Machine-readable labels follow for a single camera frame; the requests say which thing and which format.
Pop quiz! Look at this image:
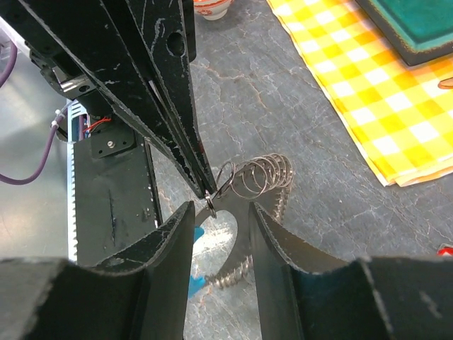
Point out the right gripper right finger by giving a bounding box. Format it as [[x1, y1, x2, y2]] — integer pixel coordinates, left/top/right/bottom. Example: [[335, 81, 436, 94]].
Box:
[[249, 203, 452, 339]]

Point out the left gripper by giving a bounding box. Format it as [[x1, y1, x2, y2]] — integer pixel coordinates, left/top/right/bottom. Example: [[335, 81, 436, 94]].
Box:
[[1, 1, 217, 198]]

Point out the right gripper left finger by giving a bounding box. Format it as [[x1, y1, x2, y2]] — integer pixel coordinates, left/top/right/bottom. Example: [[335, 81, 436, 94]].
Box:
[[1, 201, 195, 339]]

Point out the red tag key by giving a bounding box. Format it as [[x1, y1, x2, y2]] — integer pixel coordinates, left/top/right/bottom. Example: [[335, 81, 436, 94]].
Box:
[[437, 244, 453, 256]]

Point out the red white patterned bowl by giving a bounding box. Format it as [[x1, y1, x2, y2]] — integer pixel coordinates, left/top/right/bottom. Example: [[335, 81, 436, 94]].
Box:
[[193, 0, 234, 21]]

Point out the orange white checkered cloth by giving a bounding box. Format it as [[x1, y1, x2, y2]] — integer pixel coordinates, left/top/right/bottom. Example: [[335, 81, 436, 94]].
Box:
[[269, 1, 452, 186]]

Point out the gold knife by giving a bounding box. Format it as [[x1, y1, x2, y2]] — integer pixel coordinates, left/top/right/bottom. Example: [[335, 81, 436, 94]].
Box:
[[437, 77, 453, 89]]

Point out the black green square plate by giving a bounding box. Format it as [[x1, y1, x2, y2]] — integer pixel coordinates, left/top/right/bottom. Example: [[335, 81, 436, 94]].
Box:
[[357, 0, 452, 66]]

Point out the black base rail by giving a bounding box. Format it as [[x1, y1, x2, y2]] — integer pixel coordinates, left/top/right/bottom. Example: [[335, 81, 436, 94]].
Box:
[[67, 101, 162, 266]]

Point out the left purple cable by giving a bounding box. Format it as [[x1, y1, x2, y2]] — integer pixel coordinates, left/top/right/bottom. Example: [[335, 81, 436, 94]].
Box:
[[0, 38, 68, 186]]

